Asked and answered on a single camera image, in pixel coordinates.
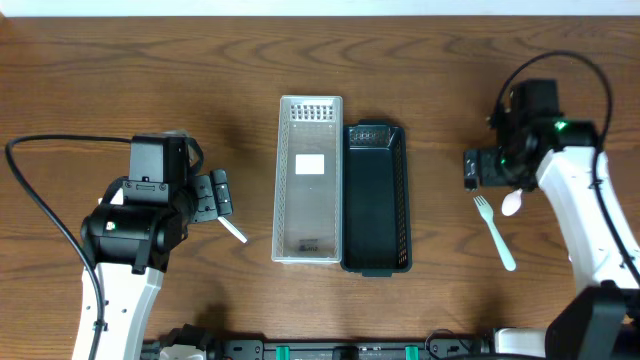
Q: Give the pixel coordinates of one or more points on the clear perforated plastic basket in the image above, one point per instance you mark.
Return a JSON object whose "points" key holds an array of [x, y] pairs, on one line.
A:
{"points": [[307, 222]]}

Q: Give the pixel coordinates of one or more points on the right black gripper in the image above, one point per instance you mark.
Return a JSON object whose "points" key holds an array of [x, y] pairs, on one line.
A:
{"points": [[473, 168]]}

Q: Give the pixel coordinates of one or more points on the white plastic spoon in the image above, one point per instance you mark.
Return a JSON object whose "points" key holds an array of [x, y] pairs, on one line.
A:
{"points": [[512, 202], [233, 229]]}

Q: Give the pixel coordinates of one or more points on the white plastic fork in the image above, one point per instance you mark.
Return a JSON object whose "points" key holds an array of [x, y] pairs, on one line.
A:
{"points": [[487, 213]]}

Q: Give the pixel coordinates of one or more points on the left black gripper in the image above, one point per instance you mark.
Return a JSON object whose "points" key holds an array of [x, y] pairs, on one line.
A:
{"points": [[211, 196]]}

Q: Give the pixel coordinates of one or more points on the black mounting rail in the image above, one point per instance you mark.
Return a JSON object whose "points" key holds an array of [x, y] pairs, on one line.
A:
{"points": [[189, 342]]}

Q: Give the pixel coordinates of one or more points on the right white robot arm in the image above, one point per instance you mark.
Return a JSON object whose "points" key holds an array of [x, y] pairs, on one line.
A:
{"points": [[539, 148]]}

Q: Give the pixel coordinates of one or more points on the black perforated plastic basket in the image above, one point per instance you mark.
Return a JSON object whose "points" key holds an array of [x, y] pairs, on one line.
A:
{"points": [[376, 202]]}

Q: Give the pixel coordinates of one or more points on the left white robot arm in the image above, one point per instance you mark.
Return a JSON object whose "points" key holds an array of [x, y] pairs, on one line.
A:
{"points": [[129, 236]]}

